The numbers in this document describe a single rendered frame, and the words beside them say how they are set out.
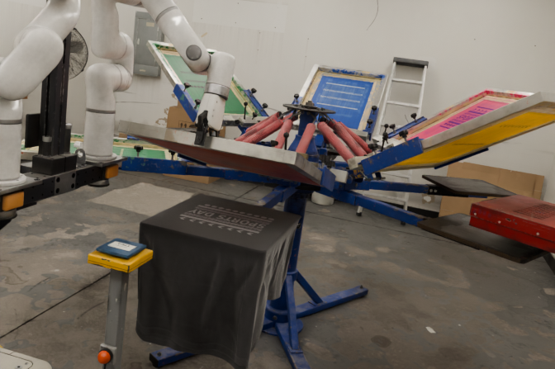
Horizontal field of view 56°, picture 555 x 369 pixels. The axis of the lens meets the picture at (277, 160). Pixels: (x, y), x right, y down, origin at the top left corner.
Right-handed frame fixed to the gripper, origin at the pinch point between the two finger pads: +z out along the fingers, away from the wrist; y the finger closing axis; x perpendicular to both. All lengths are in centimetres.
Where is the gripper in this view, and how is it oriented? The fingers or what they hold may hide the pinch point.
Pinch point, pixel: (205, 144)
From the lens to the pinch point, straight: 161.0
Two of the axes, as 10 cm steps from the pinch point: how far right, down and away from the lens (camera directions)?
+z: -2.0, 9.8, -0.7
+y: -2.4, -1.2, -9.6
